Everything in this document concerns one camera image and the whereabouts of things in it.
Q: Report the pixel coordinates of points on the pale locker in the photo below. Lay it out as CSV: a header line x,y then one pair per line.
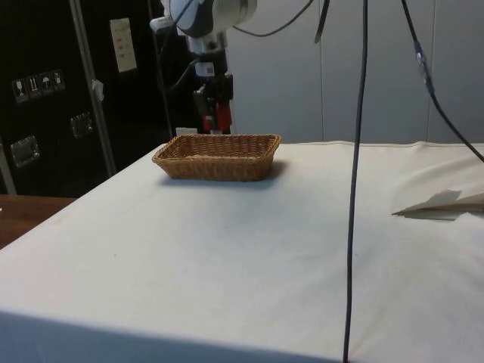
x,y
280,87
385,94
461,56

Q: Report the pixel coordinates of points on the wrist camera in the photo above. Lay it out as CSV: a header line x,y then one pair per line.
x,y
206,44

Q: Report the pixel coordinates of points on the red cube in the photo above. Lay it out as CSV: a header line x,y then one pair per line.
x,y
223,114

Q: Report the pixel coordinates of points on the wicker basket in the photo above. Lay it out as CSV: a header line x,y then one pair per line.
x,y
211,166

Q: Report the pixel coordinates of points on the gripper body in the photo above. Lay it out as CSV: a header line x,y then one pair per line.
x,y
217,64

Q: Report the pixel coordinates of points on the black cabinet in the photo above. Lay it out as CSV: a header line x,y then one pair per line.
x,y
45,45

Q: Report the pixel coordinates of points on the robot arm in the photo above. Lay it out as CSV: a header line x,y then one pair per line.
x,y
230,11

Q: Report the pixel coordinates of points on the silver bracket-mounted camera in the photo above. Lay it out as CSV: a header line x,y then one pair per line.
x,y
160,23

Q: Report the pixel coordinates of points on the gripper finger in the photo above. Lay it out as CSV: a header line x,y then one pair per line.
x,y
199,102
227,89

